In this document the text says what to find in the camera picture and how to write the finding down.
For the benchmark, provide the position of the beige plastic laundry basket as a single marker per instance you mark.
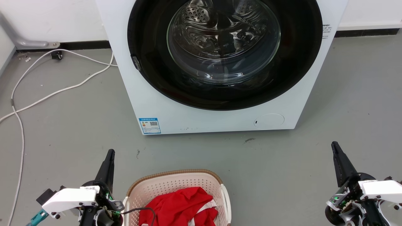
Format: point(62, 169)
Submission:
point(176, 182)

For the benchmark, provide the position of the black round washer door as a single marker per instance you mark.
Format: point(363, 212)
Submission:
point(147, 47)

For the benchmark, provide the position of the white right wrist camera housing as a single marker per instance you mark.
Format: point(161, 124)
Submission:
point(381, 188)

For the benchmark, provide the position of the small black floor plug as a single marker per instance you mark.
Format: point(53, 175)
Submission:
point(57, 56)

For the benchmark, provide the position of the grey wall pipe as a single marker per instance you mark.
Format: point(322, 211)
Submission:
point(19, 37)

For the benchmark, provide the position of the round white filter cover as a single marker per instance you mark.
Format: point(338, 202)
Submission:
point(269, 121)

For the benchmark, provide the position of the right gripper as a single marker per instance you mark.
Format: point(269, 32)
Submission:
point(348, 205)

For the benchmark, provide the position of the blue energy label sticker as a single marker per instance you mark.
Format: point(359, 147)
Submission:
point(149, 125)

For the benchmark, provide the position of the red garment with white stripe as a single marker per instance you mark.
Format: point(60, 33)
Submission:
point(179, 205)

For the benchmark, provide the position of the white front-load washing machine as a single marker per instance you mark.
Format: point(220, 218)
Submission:
point(163, 106)

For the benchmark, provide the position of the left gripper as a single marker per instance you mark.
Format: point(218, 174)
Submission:
point(105, 210)

